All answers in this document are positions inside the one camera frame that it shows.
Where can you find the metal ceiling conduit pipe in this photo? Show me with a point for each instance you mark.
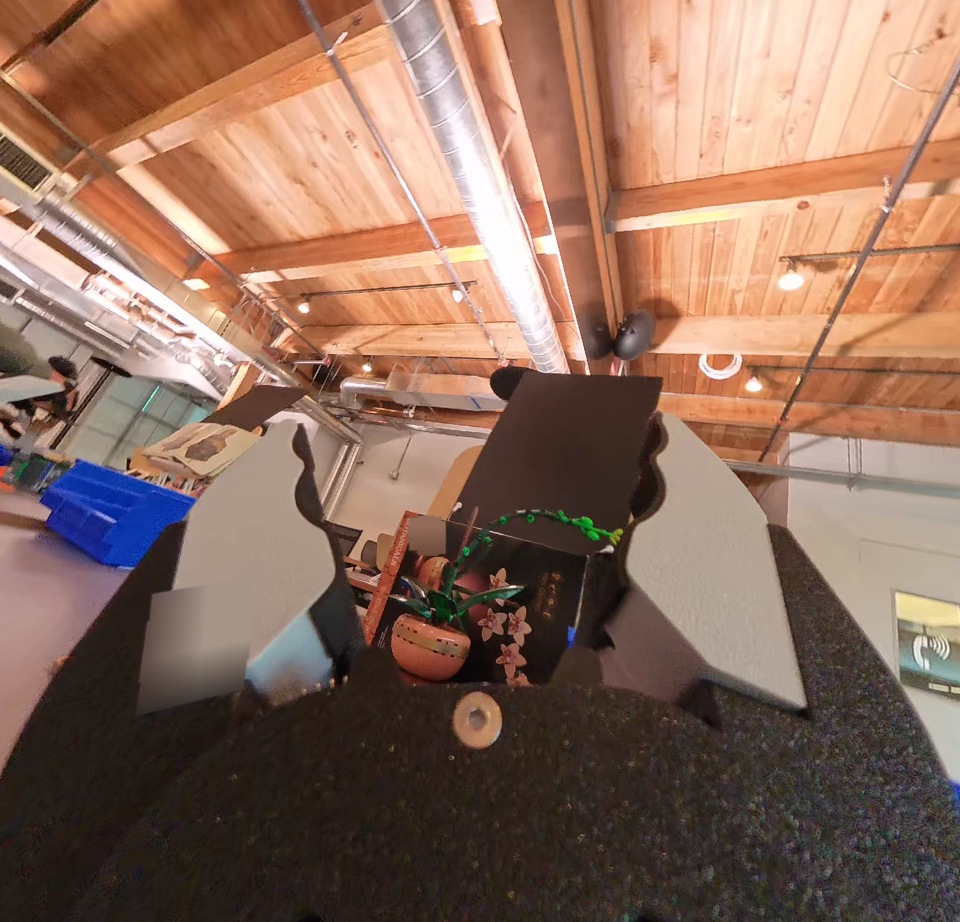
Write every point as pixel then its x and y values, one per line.
pixel 888 206
pixel 421 217

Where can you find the silver spiral air duct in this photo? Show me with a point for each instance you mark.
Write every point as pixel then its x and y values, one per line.
pixel 465 150

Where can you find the metal ventilation ductwork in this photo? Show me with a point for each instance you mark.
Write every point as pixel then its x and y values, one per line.
pixel 112 292

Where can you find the dark cardboard flap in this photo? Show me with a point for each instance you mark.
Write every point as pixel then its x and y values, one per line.
pixel 255 408

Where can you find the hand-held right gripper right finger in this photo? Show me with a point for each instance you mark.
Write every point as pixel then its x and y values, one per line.
pixel 697 562

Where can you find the dark orchid print product box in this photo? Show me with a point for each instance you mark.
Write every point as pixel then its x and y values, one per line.
pixel 570 442

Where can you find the black round speaker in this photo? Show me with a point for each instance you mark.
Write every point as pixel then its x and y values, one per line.
pixel 636 333
pixel 598 341

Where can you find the pink brick flower pot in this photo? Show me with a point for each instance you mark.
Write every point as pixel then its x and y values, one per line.
pixel 427 648

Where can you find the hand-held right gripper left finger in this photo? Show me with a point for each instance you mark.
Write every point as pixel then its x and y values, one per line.
pixel 247 532

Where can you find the blue plastic bin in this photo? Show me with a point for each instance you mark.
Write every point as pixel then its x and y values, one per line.
pixel 112 510

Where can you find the rectangular metal duct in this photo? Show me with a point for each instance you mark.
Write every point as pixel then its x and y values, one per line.
pixel 420 391

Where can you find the printed cardboard sheet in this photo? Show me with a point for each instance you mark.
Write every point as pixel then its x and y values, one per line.
pixel 195 450

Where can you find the ceiling air vent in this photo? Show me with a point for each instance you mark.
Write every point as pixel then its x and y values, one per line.
pixel 22 161

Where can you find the green brick plant with stem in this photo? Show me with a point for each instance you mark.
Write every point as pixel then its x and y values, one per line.
pixel 442 603

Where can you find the wall sign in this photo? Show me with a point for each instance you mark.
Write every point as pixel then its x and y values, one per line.
pixel 930 648

